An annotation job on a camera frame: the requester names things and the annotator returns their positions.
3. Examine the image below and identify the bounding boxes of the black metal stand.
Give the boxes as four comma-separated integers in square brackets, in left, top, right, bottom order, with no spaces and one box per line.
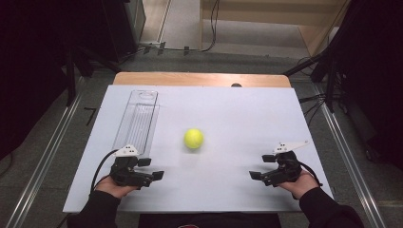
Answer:
[63,42,123,107]
[282,47,338,114]

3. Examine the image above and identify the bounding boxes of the dark curtain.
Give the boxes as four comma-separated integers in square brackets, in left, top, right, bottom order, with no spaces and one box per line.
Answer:
[0,0,110,161]
[327,0,403,170]

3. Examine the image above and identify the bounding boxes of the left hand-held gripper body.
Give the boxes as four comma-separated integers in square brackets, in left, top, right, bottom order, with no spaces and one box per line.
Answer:
[109,144,155,188]

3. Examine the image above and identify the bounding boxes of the person's right hand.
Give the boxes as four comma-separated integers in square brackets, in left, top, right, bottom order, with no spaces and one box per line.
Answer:
[278,169,319,200]

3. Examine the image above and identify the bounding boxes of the light wooden shelf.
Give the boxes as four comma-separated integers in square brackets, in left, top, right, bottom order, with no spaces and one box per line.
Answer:
[199,0,351,59]

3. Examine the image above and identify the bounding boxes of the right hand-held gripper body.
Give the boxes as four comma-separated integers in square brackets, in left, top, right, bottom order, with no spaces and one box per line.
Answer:
[262,140,310,187]

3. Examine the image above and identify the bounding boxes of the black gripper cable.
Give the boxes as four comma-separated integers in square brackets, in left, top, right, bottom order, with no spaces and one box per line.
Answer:
[298,161,324,188]
[89,148,120,194]

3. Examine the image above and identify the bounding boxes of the clear plastic container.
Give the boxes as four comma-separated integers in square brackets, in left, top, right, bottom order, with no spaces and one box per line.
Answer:
[112,89,160,158]

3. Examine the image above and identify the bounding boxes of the white board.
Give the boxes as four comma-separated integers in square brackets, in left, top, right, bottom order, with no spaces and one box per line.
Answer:
[62,85,335,213]

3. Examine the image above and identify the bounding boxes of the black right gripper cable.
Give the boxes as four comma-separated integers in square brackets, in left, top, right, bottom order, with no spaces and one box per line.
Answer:
[298,161,324,188]

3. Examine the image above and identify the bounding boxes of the yellow tennis ball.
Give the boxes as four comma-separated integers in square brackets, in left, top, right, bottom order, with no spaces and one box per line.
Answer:
[183,127,204,150]

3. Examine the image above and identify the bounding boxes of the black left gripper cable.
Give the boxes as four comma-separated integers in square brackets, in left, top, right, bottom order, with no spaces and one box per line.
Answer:
[89,148,120,194]

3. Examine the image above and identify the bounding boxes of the black hanging cables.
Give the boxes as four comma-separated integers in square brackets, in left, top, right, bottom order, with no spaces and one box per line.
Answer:
[186,0,221,53]

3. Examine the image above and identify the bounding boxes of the metal floor rail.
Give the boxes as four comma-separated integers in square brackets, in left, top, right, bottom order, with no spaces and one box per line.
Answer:
[6,77,85,228]
[312,84,388,228]

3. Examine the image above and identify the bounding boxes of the black cabinet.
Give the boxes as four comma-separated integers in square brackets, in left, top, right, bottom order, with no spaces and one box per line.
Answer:
[101,0,147,64]

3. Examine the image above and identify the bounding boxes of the black floor cables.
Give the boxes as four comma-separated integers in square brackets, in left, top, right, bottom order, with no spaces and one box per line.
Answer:
[298,92,328,125]

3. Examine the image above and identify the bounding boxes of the person's left hand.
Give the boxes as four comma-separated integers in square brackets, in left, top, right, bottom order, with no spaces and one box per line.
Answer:
[94,175,141,200]

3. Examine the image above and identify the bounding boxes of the wooden table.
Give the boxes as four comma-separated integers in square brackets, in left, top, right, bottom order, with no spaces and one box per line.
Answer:
[112,71,292,88]

